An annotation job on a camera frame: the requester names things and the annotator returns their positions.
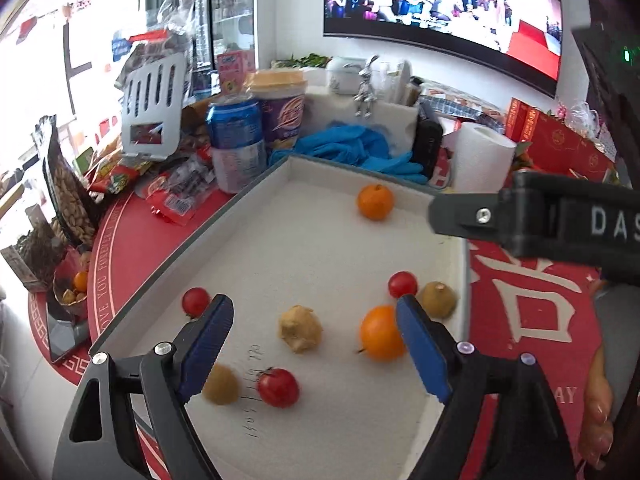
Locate textured orange mandarin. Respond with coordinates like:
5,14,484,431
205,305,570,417
356,183,395,222

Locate grey white tray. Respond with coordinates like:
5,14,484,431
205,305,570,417
89,154,471,480

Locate black electronic device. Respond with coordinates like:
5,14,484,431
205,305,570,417
411,117,445,181

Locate narrow red gift box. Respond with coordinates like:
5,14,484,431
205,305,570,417
505,97,538,143

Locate bag of nuts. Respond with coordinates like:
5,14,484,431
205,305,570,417
32,115,101,248

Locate gold dish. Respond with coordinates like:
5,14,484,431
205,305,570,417
52,250,93,321

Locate green yellow snack packet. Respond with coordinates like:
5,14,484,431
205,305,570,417
89,155,153,196

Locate large brown longan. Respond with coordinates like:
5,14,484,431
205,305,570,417
417,281,458,320

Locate glass door cabinet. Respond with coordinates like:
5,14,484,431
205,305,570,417
140,0,258,101

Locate cherry tomato with green calyx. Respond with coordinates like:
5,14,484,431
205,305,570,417
256,367,301,409

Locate white paper towel roll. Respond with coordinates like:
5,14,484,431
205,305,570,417
450,121,517,193

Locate wall television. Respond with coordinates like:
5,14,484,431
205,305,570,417
322,0,563,98

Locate green plant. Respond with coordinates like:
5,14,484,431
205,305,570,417
272,52,333,71

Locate grey slotted plastic stand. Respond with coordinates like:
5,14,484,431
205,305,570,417
120,52,188,163

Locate white box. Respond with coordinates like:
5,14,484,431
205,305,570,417
302,85,421,156

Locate small red cherry tomato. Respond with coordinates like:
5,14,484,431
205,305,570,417
181,287,211,319

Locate pink carton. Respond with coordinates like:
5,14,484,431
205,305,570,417
217,52,248,96

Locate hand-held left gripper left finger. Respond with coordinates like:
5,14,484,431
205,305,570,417
52,294,235,480

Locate blue drink can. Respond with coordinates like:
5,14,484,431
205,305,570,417
206,97,268,195

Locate dry husk physalis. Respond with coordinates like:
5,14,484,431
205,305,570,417
278,305,324,354

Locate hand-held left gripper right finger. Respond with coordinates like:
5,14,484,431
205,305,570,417
395,294,576,480

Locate black phone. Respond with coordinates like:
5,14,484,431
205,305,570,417
46,305,93,363

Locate purple milk tea cup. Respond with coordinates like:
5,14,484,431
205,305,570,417
248,70,307,151

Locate silver rabbit figurine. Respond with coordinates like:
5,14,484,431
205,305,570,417
352,55,379,120

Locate clear plastic bag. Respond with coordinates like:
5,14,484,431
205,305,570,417
560,100,608,136

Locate wide red gift box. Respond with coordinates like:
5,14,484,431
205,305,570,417
525,110,618,181

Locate pile of red snack packets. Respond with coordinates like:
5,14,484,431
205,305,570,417
134,152,217,226

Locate dark bag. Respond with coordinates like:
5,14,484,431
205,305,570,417
0,232,63,293

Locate blue rubber gloves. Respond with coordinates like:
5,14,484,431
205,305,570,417
270,121,430,185

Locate person's right hand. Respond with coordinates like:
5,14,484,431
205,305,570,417
579,344,615,469

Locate white jar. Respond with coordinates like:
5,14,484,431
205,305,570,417
325,56,368,95

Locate smooth orange kumquat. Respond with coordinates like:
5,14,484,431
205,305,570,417
359,305,407,362

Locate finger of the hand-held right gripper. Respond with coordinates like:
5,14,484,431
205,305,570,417
429,191,511,243

